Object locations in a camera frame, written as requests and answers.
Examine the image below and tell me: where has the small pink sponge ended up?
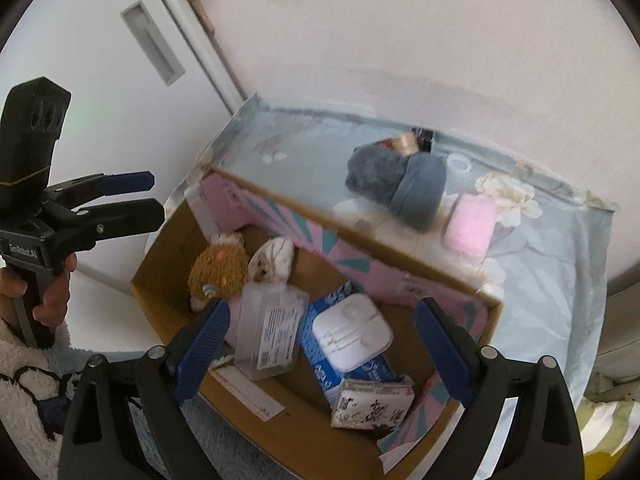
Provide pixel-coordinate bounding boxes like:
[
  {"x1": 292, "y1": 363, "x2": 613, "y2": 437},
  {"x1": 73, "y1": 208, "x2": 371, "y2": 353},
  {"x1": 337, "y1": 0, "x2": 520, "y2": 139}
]
[{"x1": 444, "y1": 194, "x2": 496, "y2": 257}]

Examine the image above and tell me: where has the person's left hand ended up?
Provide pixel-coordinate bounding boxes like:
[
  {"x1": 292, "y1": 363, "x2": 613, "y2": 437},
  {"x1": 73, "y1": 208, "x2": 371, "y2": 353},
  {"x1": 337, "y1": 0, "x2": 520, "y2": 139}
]
[{"x1": 0, "y1": 253, "x2": 77, "y2": 326}]

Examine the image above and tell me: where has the black-and-white printed tissue packet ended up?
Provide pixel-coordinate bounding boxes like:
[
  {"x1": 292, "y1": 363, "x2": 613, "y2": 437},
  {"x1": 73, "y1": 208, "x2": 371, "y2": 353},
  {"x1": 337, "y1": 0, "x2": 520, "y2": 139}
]
[{"x1": 331, "y1": 379, "x2": 415, "y2": 431}]

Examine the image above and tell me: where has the printed cardboard box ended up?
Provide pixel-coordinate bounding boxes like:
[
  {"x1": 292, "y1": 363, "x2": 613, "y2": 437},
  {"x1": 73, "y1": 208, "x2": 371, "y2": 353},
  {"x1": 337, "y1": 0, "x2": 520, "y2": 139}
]
[{"x1": 131, "y1": 167, "x2": 503, "y2": 480}]

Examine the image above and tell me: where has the white earphone case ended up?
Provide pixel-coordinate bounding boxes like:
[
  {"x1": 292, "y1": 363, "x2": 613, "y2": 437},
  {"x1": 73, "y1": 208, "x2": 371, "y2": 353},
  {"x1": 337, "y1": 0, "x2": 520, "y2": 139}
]
[{"x1": 312, "y1": 292, "x2": 393, "y2": 373}]

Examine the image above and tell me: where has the person's left forearm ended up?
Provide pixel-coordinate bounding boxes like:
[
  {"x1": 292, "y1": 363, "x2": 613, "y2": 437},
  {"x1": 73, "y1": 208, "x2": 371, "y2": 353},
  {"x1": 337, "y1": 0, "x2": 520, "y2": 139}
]
[{"x1": 0, "y1": 316, "x2": 83, "y2": 463}]

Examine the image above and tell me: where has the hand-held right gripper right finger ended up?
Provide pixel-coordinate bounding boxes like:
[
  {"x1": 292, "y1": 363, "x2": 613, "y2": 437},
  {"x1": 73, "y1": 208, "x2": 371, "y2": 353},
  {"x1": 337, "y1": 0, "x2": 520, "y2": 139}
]
[{"x1": 415, "y1": 297, "x2": 586, "y2": 480}]

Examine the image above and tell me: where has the brown plush toy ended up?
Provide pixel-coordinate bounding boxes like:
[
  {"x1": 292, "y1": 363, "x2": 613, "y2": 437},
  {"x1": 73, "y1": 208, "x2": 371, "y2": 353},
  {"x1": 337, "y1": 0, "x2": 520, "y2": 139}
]
[{"x1": 187, "y1": 232, "x2": 249, "y2": 311}]

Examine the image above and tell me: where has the yellow floral blanket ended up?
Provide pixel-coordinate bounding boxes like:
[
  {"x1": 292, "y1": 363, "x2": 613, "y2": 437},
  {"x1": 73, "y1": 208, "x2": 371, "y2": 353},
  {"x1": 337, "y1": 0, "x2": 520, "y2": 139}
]
[{"x1": 575, "y1": 400, "x2": 640, "y2": 461}]

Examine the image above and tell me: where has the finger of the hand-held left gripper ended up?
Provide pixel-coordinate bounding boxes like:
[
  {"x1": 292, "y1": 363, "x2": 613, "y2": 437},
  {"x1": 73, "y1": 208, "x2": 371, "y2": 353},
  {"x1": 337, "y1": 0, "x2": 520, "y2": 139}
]
[
  {"x1": 47, "y1": 171, "x2": 155, "y2": 207},
  {"x1": 52, "y1": 198, "x2": 166, "y2": 257}
]

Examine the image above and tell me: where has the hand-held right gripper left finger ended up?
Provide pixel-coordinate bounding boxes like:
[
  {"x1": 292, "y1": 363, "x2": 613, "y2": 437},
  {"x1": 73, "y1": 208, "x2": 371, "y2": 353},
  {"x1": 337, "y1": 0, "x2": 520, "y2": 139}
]
[{"x1": 60, "y1": 299, "x2": 232, "y2": 480}]

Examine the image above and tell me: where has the desktop with floral blue cover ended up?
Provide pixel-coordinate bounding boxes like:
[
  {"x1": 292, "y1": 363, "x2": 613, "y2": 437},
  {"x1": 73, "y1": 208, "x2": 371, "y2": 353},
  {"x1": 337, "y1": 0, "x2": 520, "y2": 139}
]
[{"x1": 190, "y1": 92, "x2": 616, "y2": 411}]

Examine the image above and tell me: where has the white door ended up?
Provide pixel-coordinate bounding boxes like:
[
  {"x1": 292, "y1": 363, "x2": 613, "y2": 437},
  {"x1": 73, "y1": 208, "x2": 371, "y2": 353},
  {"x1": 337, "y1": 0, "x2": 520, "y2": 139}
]
[{"x1": 0, "y1": 0, "x2": 247, "y2": 356}]

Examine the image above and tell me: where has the wooden tape roll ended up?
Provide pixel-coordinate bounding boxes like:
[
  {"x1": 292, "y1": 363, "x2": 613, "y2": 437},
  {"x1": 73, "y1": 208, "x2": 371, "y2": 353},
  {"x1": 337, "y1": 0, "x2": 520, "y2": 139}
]
[{"x1": 392, "y1": 132, "x2": 421, "y2": 157}]

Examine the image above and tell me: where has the clear plastic case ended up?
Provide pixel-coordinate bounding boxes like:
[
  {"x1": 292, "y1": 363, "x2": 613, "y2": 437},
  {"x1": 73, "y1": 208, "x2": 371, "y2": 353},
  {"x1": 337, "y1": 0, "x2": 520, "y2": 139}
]
[{"x1": 234, "y1": 281, "x2": 308, "y2": 376}]

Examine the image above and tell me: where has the grey fluffy cloth item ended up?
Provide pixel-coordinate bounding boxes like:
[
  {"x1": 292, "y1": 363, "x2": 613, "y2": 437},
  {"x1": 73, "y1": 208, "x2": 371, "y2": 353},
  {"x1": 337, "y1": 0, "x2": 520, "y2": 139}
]
[{"x1": 345, "y1": 142, "x2": 447, "y2": 233}]

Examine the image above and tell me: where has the recessed door handle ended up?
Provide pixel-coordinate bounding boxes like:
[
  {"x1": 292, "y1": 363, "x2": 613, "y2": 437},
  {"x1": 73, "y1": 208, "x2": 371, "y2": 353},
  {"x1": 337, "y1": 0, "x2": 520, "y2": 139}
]
[{"x1": 121, "y1": 1, "x2": 185, "y2": 84}]

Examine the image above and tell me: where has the white baby shoe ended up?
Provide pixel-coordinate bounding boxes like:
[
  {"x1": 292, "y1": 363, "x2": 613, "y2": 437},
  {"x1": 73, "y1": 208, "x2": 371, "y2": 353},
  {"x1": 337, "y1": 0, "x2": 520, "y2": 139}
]
[{"x1": 247, "y1": 236, "x2": 296, "y2": 283}]

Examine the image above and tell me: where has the door hinge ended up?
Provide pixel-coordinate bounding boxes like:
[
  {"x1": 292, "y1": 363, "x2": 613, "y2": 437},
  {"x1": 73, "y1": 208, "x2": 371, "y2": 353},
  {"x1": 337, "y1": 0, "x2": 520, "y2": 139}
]
[{"x1": 192, "y1": 0, "x2": 216, "y2": 36}]

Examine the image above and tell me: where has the blue packet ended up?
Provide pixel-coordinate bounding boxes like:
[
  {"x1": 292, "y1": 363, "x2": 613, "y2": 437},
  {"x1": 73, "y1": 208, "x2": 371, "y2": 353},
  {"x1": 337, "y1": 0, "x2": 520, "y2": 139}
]
[{"x1": 300, "y1": 282, "x2": 401, "y2": 406}]

